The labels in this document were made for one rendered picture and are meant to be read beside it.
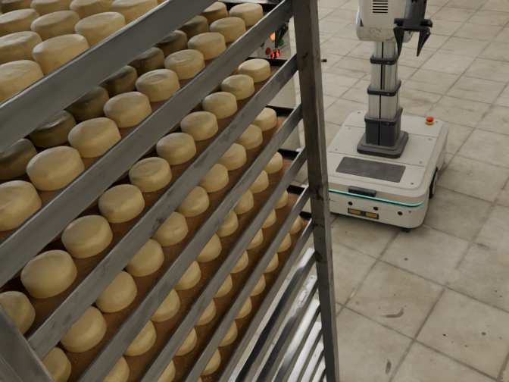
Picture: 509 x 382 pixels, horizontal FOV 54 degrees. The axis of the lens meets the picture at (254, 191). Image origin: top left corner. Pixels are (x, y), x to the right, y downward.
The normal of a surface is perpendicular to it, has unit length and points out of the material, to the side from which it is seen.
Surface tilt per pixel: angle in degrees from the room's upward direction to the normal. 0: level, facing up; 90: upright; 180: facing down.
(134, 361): 0
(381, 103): 90
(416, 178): 0
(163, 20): 90
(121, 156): 90
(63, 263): 0
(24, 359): 90
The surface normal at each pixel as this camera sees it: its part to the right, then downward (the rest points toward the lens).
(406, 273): -0.14, -0.77
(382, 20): -0.44, 0.60
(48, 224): 0.88, 0.18
